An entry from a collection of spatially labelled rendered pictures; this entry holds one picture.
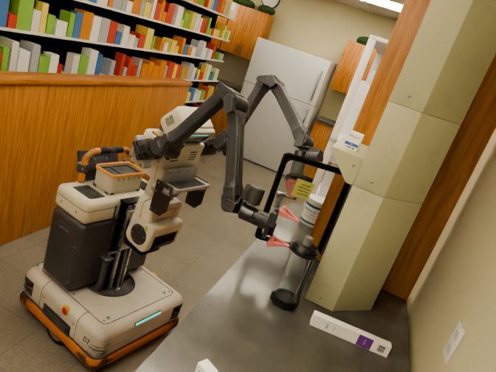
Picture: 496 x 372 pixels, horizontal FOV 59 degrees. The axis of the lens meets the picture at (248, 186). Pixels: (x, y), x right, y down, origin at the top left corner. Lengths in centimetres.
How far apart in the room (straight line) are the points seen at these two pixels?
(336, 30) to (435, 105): 570
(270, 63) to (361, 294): 522
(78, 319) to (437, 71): 191
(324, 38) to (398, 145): 575
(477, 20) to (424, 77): 22
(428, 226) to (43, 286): 190
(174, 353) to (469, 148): 132
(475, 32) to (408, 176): 48
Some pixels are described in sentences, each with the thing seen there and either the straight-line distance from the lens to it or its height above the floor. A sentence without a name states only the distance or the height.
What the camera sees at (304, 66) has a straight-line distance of 650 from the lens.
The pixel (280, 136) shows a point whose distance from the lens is 661.
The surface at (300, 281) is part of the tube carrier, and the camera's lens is 153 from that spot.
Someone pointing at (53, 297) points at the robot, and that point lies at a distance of 250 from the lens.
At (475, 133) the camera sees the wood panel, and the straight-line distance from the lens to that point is 189.
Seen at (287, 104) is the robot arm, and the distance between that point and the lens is 202.
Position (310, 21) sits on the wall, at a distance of 724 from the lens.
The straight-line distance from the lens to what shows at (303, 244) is 150.
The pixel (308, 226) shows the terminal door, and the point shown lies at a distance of 187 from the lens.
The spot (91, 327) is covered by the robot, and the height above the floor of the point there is 26.
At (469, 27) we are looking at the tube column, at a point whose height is 198.
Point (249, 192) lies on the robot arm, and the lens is 150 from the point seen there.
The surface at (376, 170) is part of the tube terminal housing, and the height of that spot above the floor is 149.
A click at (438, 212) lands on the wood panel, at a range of 193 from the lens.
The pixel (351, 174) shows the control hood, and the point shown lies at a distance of 152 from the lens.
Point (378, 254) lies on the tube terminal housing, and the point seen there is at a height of 119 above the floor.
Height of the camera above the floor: 176
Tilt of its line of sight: 18 degrees down
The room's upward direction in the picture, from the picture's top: 19 degrees clockwise
